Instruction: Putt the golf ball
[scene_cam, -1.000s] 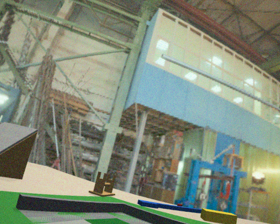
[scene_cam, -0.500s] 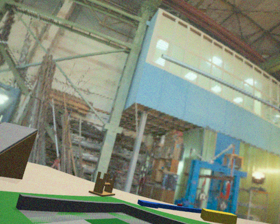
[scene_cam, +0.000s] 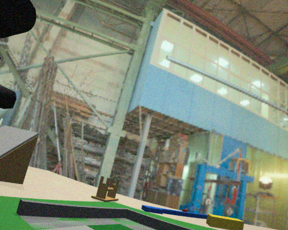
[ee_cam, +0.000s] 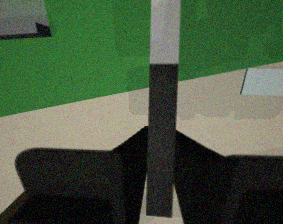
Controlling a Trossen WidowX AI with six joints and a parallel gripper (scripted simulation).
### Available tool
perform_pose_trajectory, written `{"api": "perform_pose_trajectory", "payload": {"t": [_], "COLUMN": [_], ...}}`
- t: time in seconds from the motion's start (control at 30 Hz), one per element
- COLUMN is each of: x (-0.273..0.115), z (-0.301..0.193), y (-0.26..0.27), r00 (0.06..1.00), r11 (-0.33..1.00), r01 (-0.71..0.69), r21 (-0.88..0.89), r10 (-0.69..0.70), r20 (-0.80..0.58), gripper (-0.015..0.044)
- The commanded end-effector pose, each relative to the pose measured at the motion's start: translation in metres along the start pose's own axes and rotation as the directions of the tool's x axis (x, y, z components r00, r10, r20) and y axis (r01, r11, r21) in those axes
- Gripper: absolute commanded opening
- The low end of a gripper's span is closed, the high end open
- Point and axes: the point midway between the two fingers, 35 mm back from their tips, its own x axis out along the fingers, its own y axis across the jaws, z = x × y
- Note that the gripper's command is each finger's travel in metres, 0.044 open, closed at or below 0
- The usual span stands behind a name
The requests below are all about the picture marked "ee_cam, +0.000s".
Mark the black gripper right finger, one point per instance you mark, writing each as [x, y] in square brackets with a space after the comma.
[210, 186]

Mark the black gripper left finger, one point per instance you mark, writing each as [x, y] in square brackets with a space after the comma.
[118, 175]

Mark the red putter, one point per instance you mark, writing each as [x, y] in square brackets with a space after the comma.
[163, 89]

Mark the green mat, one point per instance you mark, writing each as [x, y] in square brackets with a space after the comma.
[102, 47]

